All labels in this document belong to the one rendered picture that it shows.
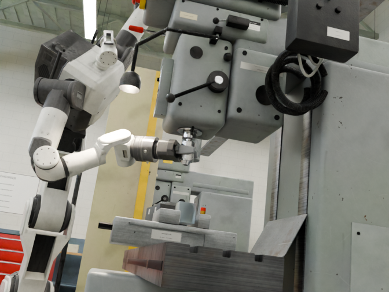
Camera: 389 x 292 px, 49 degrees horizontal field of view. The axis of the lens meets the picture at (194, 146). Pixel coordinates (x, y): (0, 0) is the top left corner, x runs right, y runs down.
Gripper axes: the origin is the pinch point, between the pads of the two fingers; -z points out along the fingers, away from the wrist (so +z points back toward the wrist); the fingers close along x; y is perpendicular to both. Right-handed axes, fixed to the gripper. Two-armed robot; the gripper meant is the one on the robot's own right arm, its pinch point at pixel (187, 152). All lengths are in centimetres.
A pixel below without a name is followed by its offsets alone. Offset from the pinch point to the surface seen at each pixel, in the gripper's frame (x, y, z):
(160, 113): -6.4, -10.7, 9.2
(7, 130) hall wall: 699, -210, 632
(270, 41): -0.6, -41.4, -24.2
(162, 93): -6.6, -17.9, 9.7
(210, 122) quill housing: -6.5, -8.6, -8.0
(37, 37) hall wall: 705, -459, 622
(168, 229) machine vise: -18.3, 27.4, -2.9
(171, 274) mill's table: -57, 38, -16
